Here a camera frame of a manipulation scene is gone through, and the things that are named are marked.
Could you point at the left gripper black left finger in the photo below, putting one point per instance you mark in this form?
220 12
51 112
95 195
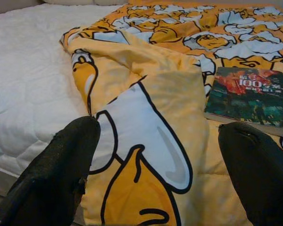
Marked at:
49 176

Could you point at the dark green red book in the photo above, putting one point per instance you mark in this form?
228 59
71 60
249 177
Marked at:
245 99

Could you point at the grey bed base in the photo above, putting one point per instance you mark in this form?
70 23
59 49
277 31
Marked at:
0 183

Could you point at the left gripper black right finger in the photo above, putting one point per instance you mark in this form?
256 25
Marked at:
261 179

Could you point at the white quilted mattress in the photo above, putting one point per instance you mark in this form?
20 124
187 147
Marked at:
26 70

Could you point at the yellow cartoon print blanket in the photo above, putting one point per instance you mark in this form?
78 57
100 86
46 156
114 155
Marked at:
155 106

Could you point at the grey printed headboard cushion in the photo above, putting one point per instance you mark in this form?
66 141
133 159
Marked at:
9 5

